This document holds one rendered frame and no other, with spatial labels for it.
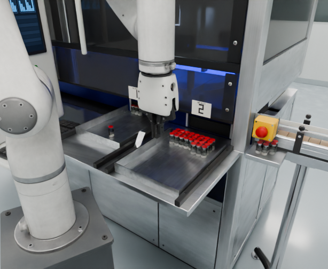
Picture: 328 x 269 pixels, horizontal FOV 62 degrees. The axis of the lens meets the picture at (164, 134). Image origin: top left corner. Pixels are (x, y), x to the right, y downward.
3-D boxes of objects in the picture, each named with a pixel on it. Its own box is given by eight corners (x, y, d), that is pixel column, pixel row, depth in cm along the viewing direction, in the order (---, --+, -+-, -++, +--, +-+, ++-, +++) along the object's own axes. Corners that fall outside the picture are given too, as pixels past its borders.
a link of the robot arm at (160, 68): (182, 57, 64) (182, 70, 66) (153, 54, 69) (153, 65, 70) (162, 64, 58) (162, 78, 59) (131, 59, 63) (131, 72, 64)
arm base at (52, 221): (17, 266, 63) (-6, 204, 54) (13, 215, 78) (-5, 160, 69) (98, 236, 71) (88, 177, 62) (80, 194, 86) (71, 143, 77)
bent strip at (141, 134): (140, 143, 112) (139, 130, 109) (146, 145, 110) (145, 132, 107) (115, 158, 101) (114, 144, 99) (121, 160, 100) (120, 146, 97)
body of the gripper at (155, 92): (182, 67, 65) (181, 111, 70) (149, 62, 70) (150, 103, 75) (165, 73, 59) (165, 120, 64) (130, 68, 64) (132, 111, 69)
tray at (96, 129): (127, 110, 144) (127, 104, 143) (168, 121, 131) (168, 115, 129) (76, 134, 119) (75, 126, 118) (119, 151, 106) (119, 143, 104)
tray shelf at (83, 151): (121, 111, 147) (120, 108, 147) (246, 148, 112) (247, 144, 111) (41, 147, 112) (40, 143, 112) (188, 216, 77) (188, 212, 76)
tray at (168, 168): (169, 134, 118) (169, 127, 117) (225, 152, 105) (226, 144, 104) (115, 171, 94) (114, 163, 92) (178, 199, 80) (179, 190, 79)
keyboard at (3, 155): (64, 121, 149) (63, 118, 148) (83, 127, 143) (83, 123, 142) (-7, 155, 118) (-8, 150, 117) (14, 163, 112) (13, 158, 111)
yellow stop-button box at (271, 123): (257, 129, 105) (260, 112, 101) (276, 134, 101) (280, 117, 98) (251, 137, 99) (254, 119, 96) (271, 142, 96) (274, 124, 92)
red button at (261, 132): (257, 133, 98) (258, 123, 97) (268, 136, 96) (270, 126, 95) (253, 137, 96) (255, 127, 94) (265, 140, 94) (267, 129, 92)
